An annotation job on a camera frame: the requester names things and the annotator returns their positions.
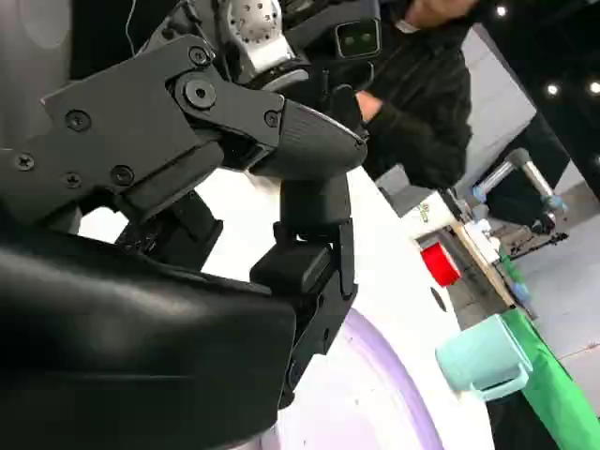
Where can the wooden workshop desk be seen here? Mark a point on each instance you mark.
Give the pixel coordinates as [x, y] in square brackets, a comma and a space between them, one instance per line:
[483, 262]

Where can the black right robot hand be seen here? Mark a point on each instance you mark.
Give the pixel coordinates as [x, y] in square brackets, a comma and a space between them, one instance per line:
[140, 337]

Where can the person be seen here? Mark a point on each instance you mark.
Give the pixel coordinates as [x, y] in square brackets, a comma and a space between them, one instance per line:
[426, 108]

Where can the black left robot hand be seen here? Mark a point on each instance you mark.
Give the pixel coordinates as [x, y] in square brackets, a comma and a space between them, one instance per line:
[344, 103]

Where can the lilac plate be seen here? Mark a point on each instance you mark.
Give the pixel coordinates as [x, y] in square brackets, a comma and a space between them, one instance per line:
[375, 389]

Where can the red box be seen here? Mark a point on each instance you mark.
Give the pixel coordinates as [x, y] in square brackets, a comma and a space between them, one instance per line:
[439, 262]

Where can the pale green mug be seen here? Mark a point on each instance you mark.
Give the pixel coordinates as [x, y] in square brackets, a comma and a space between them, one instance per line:
[483, 356]

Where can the person's hand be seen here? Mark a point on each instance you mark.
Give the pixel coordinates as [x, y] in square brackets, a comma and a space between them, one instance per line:
[370, 105]

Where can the white machine box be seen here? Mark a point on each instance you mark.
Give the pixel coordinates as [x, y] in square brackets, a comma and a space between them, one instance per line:
[433, 213]

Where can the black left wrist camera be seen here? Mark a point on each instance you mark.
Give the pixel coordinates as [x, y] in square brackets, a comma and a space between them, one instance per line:
[358, 40]

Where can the green cloth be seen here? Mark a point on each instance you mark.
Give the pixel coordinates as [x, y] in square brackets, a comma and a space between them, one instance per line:
[558, 375]

